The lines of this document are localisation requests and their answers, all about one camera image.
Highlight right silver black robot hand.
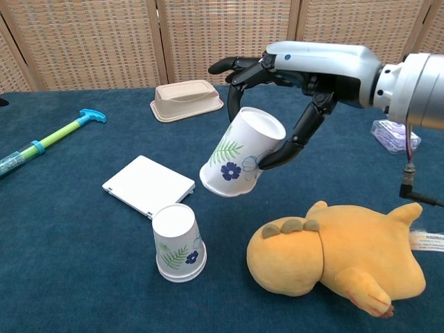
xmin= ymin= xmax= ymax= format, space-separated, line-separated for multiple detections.
xmin=207 ymin=40 xmax=383 ymax=171

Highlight white paper cup blue flower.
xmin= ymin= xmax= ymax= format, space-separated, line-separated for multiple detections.
xmin=199 ymin=106 xmax=287 ymax=198

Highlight woven rattan screen panel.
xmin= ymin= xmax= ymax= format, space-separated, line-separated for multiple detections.
xmin=0 ymin=24 xmax=37 ymax=94
xmin=404 ymin=0 xmax=444 ymax=56
xmin=290 ymin=0 xmax=436 ymax=85
xmin=0 ymin=0 xmax=169 ymax=92
xmin=154 ymin=0 xmax=302 ymax=86

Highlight green blue toy water pump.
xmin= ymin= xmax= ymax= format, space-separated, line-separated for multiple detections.
xmin=0 ymin=108 xmax=108 ymax=178

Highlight clear box purple floss picks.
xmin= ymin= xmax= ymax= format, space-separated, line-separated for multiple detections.
xmin=370 ymin=119 xmax=422 ymax=155

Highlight beige pulp lidded container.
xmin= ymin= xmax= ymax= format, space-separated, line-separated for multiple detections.
xmin=149 ymin=79 xmax=224 ymax=123

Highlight white flat plastic box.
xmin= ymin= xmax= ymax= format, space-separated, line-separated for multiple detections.
xmin=101 ymin=155 xmax=196 ymax=220

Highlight blue carpet table cloth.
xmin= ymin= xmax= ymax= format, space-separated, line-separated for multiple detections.
xmin=0 ymin=81 xmax=444 ymax=333

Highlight yellow plush dinosaur toy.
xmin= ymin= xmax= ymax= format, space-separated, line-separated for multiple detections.
xmin=246 ymin=200 xmax=444 ymax=318

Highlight black cable with connector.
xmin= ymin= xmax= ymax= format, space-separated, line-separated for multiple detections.
xmin=398 ymin=123 xmax=444 ymax=208

